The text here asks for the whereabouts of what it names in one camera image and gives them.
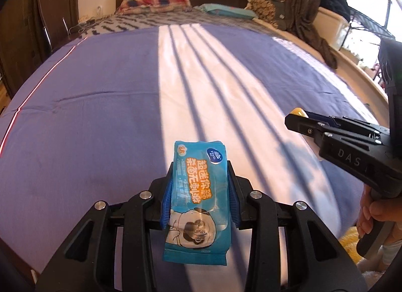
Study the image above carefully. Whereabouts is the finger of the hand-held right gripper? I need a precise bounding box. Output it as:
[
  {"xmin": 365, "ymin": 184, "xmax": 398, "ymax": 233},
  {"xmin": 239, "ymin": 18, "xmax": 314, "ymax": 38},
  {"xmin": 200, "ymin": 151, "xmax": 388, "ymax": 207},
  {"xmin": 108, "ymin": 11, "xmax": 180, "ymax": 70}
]
[
  {"xmin": 303, "ymin": 110, "xmax": 390, "ymax": 135},
  {"xmin": 284, "ymin": 113, "xmax": 390, "ymax": 154}
]

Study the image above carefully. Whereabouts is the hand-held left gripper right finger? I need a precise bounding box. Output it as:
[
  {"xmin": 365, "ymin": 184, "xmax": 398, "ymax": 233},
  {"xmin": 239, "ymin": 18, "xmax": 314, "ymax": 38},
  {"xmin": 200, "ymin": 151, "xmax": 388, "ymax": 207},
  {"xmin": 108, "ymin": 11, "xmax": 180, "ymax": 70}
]
[{"xmin": 227, "ymin": 160, "xmax": 368, "ymax": 292}]

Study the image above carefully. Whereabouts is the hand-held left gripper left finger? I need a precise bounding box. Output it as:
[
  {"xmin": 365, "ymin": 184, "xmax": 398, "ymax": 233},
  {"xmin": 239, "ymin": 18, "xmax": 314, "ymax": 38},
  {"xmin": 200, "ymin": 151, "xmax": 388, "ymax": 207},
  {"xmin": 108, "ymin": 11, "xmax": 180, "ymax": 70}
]
[{"xmin": 34, "ymin": 161, "xmax": 175, "ymax": 292}]

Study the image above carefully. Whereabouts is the blue wet wipes packet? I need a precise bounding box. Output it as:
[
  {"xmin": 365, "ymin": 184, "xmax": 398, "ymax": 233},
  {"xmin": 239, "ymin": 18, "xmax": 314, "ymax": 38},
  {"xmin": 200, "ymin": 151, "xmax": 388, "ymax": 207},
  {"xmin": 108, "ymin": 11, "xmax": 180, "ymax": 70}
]
[{"xmin": 162, "ymin": 140, "xmax": 232, "ymax": 267}]

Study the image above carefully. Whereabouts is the person's right hand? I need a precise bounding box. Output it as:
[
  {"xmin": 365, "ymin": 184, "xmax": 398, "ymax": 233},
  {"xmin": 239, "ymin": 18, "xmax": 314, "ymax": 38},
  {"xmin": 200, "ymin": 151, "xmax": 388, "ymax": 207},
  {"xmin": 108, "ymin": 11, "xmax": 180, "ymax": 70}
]
[{"xmin": 356, "ymin": 183, "xmax": 402, "ymax": 239}]

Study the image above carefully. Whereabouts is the yellow fluffy rug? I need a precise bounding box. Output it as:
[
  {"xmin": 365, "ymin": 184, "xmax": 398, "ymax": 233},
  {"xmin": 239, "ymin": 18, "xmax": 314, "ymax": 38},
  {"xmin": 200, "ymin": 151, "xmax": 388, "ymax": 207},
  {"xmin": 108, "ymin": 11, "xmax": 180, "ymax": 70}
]
[{"xmin": 338, "ymin": 226, "xmax": 373, "ymax": 268}]

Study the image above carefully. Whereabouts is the dark clothing pile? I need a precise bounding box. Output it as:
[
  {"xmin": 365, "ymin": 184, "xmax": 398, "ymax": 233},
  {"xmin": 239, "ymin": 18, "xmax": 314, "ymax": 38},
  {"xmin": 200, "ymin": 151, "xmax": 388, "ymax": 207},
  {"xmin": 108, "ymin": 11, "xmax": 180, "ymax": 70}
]
[{"xmin": 320, "ymin": 0, "xmax": 350, "ymax": 22}]

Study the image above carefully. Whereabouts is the purple bed sheet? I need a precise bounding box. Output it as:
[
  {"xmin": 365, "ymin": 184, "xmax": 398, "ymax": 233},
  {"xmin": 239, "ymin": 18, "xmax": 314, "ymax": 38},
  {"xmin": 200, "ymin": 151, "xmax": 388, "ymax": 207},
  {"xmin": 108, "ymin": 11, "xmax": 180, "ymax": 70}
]
[{"xmin": 0, "ymin": 23, "xmax": 390, "ymax": 292}]

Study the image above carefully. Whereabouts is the brown patterned cushion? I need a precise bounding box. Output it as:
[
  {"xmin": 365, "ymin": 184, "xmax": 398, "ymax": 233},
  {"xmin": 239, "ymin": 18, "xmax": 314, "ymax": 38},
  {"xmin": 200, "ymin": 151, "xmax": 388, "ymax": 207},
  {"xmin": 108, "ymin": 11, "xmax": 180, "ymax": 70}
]
[{"xmin": 250, "ymin": 0, "xmax": 287, "ymax": 27}]

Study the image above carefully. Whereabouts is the teal pillow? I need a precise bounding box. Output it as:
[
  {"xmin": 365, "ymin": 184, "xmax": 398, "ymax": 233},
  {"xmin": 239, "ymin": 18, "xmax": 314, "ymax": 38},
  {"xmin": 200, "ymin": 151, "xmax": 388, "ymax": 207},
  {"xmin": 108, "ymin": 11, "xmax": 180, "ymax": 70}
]
[{"xmin": 200, "ymin": 3, "xmax": 257, "ymax": 19}]

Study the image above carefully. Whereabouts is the grey zigzag bed sheet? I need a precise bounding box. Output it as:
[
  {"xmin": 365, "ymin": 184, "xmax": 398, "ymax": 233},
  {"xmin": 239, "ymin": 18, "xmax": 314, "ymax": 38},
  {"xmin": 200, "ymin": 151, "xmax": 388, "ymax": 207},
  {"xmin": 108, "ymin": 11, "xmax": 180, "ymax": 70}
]
[{"xmin": 67, "ymin": 7, "xmax": 283, "ymax": 41}]

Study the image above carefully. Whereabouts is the metal folding chair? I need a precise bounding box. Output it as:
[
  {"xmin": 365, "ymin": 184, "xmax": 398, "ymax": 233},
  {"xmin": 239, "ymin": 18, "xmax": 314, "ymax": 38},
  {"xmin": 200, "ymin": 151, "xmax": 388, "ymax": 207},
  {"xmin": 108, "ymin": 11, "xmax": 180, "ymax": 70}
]
[{"xmin": 34, "ymin": 0, "xmax": 83, "ymax": 52}]

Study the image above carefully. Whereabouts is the dark wooden wardrobe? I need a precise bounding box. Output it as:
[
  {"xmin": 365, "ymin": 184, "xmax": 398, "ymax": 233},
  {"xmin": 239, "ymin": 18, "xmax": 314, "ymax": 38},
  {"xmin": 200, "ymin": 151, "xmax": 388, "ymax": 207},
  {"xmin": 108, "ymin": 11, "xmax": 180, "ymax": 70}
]
[{"xmin": 0, "ymin": 0, "xmax": 80, "ymax": 98}]

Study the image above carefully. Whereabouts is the black wire rack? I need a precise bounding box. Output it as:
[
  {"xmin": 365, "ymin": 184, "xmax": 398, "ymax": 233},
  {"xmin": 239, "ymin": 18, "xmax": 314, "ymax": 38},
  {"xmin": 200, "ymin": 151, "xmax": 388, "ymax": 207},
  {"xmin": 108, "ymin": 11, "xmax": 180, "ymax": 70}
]
[{"xmin": 345, "ymin": 0, "xmax": 397, "ymax": 60}]

